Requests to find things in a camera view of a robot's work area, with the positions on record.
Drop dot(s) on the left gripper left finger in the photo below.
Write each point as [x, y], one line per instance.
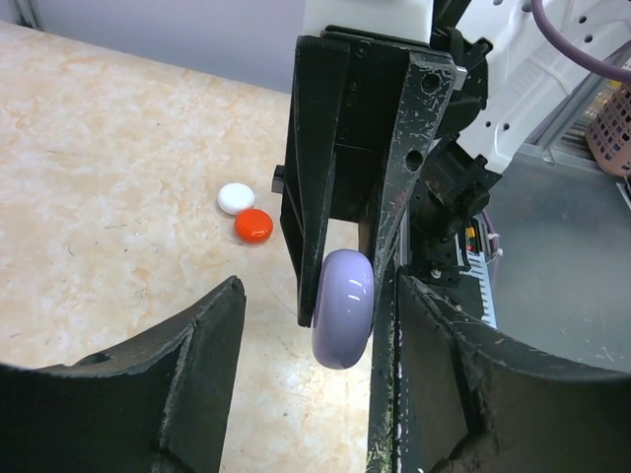
[157, 402]

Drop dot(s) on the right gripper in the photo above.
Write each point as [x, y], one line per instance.
[358, 98]

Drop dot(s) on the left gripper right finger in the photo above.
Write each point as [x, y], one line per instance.
[483, 401]

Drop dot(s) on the purple earbud charging case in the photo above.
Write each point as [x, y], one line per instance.
[343, 309]

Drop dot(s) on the white earbud charging case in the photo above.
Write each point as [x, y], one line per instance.
[235, 197]

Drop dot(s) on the red earbud charging case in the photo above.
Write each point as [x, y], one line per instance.
[253, 226]

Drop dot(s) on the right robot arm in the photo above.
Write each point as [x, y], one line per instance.
[522, 59]

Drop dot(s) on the pink plastic basket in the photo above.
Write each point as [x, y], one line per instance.
[608, 135]

